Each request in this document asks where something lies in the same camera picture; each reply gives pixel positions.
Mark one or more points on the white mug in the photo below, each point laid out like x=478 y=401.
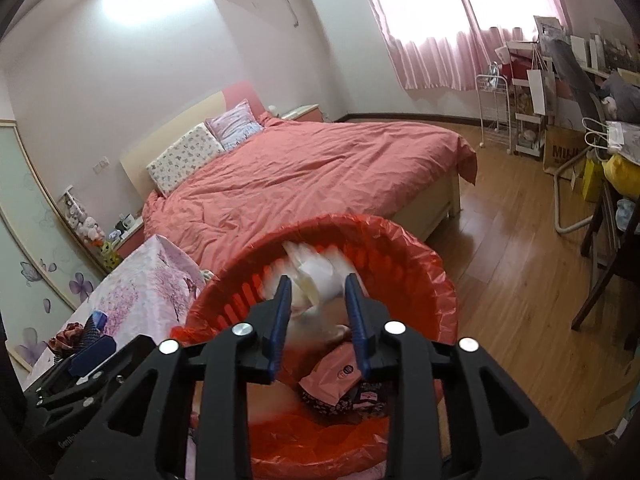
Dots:
x=129 y=221

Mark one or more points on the grey cloth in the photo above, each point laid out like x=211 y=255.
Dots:
x=622 y=97

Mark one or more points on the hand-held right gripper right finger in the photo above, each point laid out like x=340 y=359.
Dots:
x=357 y=325

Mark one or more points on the pink nightstand with mugs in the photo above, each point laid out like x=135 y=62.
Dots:
x=132 y=240

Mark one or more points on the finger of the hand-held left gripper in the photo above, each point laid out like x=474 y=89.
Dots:
x=100 y=321
x=92 y=355

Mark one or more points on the pink striped pillow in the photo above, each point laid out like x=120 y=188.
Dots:
x=235 y=125

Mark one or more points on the white tissue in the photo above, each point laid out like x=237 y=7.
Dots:
x=320 y=272

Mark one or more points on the white floral pillow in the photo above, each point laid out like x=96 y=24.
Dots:
x=185 y=157

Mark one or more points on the wardrobe with flower doors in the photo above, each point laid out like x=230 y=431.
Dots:
x=30 y=240

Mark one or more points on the black floral cloth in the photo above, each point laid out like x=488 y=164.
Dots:
x=320 y=408

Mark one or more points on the yellow cushion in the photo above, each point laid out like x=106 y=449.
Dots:
x=622 y=172

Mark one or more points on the white rolling storage cart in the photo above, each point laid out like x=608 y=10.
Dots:
x=532 y=132

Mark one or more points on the table with floral cloth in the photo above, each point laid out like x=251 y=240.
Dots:
x=145 y=280

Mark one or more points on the red gift box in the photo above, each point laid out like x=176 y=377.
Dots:
x=517 y=69

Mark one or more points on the pink curtain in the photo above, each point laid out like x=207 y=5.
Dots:
x=435 y=55

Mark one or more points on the red plastic waste basket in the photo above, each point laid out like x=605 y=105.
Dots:
x=240 y=300

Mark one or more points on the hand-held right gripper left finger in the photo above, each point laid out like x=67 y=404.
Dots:
x=280 y=320

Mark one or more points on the white tubular metal frame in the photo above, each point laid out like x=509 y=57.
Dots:
x=557 y=200

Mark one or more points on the white paper shopping bag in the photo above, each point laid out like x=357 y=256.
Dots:
x=542 y=90

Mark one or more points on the bed with pink duvet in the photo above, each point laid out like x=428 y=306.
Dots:
x=165 y=127

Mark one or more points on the hanging plush toy organizer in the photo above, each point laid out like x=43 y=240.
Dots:
x=85 y=220

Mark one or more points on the pink plastic packet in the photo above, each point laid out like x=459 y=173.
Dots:
x=330 y=370

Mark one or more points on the brown paper bag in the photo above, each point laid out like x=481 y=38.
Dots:
x=562 y=152

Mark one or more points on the yellow green plush toy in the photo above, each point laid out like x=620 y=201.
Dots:
x=109 y=255

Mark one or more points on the dark wooden chair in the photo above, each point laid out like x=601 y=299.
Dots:
x=600 y=270

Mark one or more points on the black hairbrush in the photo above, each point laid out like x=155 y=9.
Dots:
x=89 y=334

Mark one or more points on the small white figurine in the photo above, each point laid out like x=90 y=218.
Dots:
x=273 y=110

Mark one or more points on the salmon duvet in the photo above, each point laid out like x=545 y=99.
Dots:
x=300 y=170

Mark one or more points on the yellow paper bag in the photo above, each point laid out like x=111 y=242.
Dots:
x=593 y=182

